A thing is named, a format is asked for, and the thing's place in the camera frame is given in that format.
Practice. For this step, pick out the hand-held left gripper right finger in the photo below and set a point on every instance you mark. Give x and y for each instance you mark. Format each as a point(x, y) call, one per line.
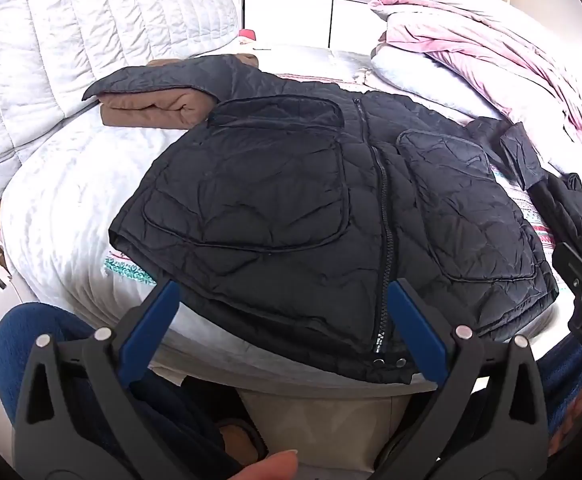
point(418, 325)

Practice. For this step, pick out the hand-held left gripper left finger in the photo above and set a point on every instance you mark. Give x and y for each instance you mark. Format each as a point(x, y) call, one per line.
point(148, 325)

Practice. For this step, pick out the black quilted jacket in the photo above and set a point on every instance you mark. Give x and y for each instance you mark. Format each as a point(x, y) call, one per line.
point(291, 200)

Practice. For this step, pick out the person's left hand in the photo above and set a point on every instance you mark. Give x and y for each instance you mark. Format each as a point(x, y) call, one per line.
point(271, 467)

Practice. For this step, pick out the person's right leg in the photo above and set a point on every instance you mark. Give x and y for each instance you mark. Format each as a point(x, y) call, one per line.
point(571, 375)

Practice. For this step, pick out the person's leg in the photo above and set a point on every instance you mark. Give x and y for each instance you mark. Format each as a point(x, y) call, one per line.
point(26, 330)
point(571, 375)

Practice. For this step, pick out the patterned knit blanket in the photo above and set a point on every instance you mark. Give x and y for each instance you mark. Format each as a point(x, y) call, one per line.
point(521, 205)

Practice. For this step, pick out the person's left leg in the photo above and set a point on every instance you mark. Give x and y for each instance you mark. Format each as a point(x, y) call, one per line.
point(26, 330)

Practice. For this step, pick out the folded brown garment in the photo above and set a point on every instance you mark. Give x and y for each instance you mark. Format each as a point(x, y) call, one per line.
point(146, 110)

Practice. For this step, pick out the pink blanket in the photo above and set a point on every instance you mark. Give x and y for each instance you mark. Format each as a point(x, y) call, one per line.
point(496, 45)

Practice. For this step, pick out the grey pillow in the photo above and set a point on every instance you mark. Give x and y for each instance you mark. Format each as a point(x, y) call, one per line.
point(411, 77)

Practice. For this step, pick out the small red white object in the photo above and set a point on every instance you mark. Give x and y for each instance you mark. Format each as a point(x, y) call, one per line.
point(247, 36)

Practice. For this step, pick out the white wardrobe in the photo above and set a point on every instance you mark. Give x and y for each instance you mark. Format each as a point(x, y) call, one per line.
point(291, 10)

